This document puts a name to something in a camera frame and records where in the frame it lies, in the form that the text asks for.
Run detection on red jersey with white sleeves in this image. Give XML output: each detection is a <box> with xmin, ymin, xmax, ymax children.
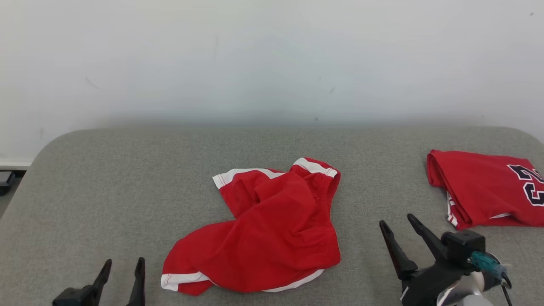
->
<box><xmin>426</xmin><ymin>149</ymin><xmax>544</xmax><ymax>230</ymax></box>

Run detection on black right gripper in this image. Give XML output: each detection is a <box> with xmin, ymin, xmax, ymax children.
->
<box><xmin>379</xmin><ymin>213</ymin><xmax>472</xmax><ymax>306</ymax></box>

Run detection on grey metal frame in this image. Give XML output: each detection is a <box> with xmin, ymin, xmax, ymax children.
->
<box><xmin>0</xmin><ymin>170</ymin><xmax>17</xmax><ymax>197</ymax></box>

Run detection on red shorts with white trim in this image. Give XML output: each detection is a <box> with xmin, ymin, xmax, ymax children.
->
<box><xmin>161</xmin><ymin>157</ymin><xmax>342</xmax><ymax>296</ymax></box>

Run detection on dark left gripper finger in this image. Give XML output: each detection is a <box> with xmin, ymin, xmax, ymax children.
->
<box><xmin>126</xmin><ymin>257</ymin><xmax>146</xmax><ymax>306</ymax></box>
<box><xmin>87</xmin><ymin>259</ymin><xmax>113</xmax><ymax>306</ymax></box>

